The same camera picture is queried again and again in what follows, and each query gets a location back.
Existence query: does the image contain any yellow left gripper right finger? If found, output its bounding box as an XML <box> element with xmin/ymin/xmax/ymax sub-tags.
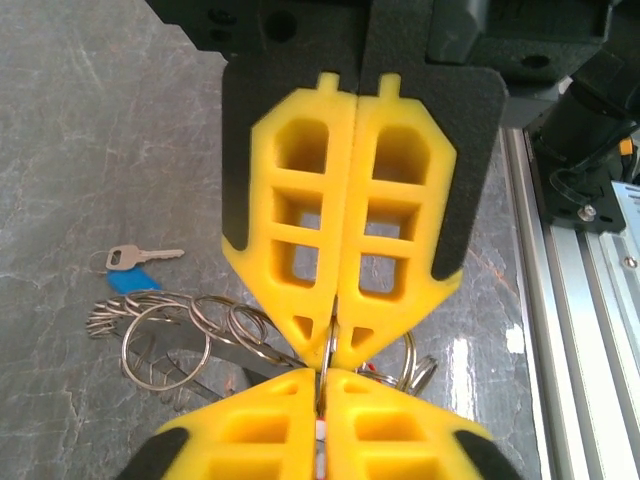
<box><xmin>323</xmin><ymin>367</ymin><xmax>522</xmax><ymax>480</ymax></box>

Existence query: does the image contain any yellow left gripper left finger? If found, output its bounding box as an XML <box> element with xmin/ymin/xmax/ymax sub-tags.
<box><xmin>117</xmin><ymin>367</ymin><xmax>319</xmax><ymax>480</ymax></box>

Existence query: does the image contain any C-shaped metal key holder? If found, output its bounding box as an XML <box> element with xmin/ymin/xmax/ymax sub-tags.
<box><xmin>112</xmin><ymin>319</ymin><xmax>314</xmax><ymax>401</ymax></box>

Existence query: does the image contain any large silver split key ring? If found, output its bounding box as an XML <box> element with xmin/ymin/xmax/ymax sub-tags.
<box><xmin>121</xmin><ymin>304</ymin><xmax>213</xmax><ymax>392</ymax></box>

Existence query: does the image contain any silver key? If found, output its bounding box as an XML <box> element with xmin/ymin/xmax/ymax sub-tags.
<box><xmin>104</xmin><ymin>243</ymin><xmax>185</xmax><ymax>271</ymax></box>

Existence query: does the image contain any blue key tag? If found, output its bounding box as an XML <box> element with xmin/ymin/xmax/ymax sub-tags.
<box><xmin>106</xmin><ymin>266</ymin><xmax>163</xmax><ymax>294</ymax></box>

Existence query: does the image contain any small thin key ring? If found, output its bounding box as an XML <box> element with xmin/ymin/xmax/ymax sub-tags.
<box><xmin>89</xmin><ymin>249</ymin><xmax>117</xmax><ymax>275</ymax></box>

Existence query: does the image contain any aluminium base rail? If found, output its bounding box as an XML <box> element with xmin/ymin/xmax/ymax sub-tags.
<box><xmin>499</xmin><ymin>127</ymin><xmax>621</xmax><ymax>480</ymax></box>

